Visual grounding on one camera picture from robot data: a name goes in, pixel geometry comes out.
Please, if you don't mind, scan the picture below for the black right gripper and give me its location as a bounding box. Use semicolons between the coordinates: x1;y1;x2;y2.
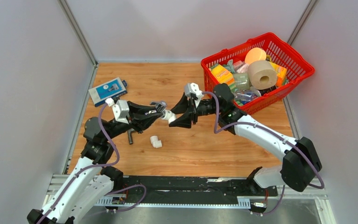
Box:
167;91;223;127

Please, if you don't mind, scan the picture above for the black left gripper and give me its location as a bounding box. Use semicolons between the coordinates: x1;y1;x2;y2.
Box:
104;101;164;142

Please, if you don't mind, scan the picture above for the white PVC elbow fitting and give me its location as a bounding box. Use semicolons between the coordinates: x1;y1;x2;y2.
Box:
161;109;177;124

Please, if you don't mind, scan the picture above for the white PVC elbow on table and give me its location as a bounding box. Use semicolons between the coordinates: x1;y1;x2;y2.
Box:
150;135;162;148

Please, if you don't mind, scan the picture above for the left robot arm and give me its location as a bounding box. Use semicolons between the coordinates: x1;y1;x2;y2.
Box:
27;98;166;224

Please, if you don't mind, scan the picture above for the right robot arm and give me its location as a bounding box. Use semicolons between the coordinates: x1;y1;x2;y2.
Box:
162;83;324;196

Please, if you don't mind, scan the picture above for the blue Harry's razor box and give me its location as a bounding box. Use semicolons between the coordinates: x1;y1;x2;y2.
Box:
88;77;128;107

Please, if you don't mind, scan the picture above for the yellow green sponge pack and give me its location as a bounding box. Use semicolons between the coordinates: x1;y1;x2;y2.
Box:
209;63;236;92

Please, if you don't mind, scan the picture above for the brown toilet paper roll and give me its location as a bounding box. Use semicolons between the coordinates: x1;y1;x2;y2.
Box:
247;60;277;90

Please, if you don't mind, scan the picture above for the orange round sponge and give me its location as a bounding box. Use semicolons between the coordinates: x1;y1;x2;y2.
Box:
244;47;267;65

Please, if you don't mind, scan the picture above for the orange yellow box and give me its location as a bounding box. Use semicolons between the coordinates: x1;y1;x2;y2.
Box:
269;62;288;87

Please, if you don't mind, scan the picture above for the red plastic basket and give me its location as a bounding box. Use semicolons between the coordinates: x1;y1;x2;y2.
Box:
201;32;315;114

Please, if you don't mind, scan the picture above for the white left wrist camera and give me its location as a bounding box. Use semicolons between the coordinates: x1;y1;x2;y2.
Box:
105;98;130;124

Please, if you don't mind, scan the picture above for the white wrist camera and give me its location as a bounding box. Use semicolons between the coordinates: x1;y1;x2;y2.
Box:
105;98;130;124
184;83;204;100

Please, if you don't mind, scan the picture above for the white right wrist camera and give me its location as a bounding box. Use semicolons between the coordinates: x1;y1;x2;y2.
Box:
184;83;204;100

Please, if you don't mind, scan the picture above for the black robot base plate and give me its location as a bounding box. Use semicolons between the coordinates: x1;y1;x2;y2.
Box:
113;175;278;205

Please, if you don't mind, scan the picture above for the aluminium frame rail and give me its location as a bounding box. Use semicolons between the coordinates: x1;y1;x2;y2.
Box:
37;174;337;224

